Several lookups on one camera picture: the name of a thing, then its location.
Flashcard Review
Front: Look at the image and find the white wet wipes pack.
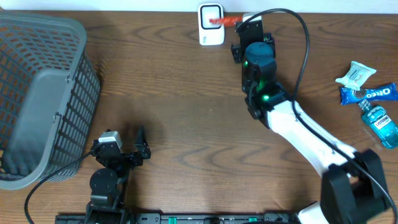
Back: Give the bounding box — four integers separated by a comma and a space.
335, 61, 377, 91

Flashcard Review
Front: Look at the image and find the blue Oreo cookie pack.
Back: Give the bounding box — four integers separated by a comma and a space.
340, 83, 397, 105

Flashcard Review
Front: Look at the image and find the teal mouthwash bottle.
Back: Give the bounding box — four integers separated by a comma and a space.
358, 100, 397, 149

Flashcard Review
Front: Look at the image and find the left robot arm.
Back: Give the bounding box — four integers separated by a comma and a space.
83, 126, 151, 224

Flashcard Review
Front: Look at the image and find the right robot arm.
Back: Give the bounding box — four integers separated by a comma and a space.
231, 16, 396, 223

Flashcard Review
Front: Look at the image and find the white barcode scanner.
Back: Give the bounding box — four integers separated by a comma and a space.
197, 3, 224, 46

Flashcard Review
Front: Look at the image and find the grey plastic basket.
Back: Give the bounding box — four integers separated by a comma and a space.
1, 11, 100, 190

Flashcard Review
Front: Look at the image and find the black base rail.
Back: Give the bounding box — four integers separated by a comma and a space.
55, 213, 300, 224

